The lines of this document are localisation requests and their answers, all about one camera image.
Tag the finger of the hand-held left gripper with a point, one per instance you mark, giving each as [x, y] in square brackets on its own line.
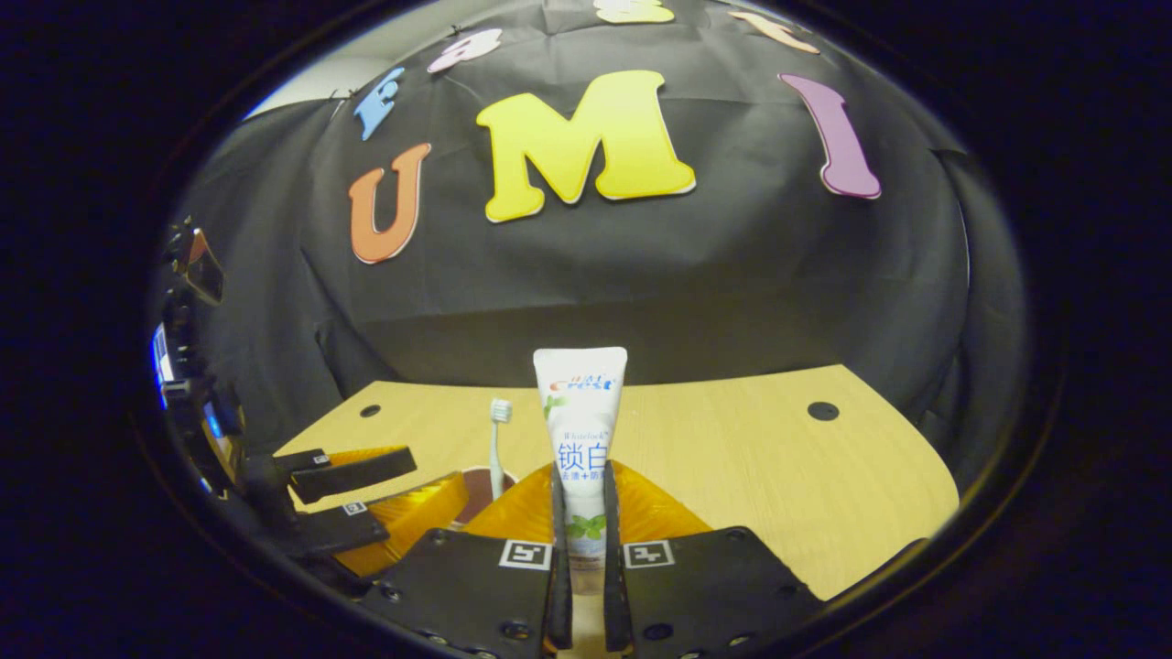
[357, 476]
[339, 531]

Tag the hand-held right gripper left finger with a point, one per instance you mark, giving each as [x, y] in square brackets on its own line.
[560, 613]

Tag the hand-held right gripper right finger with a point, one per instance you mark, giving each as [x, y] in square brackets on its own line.
[615, 613]

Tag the beige cup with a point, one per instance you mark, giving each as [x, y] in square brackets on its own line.
[476, 494]

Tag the light blue toothbrush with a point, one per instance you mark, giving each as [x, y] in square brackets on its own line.
[500, 410]

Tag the white toothpaste tube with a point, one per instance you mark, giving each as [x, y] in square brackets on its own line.
[581, 439]

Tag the white printed panel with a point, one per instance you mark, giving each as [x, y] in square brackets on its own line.
[161, 366]

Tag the black backdrop cloth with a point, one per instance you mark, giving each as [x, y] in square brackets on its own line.
[641, 275]

